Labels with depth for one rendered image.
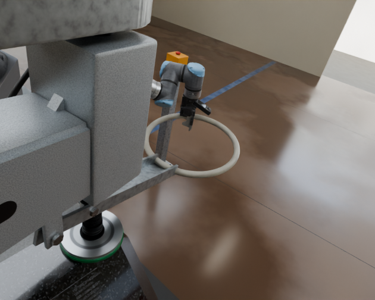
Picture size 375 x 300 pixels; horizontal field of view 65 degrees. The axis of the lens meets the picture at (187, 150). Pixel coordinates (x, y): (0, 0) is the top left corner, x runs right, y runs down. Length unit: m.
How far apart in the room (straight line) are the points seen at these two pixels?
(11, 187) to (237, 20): 6.96
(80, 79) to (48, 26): 0.16
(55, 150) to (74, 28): 0.23
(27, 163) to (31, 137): 0.05
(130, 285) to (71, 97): 0.74
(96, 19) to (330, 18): 6.35
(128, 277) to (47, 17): 0.91
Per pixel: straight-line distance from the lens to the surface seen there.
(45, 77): 0.75
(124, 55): 0.66
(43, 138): 0.62
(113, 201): 1.00
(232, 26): 7.41
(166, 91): 1.48
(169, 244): 2.25
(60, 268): 1.10
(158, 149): 2.72
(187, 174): 1.30
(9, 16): 0.49
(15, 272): 1.12
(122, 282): 1.18
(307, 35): 6.89
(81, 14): 0.56
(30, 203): 0.68
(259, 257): 2.40
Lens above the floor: 1.79
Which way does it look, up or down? 35 degrees down
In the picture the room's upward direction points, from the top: 13 degrees clockwise
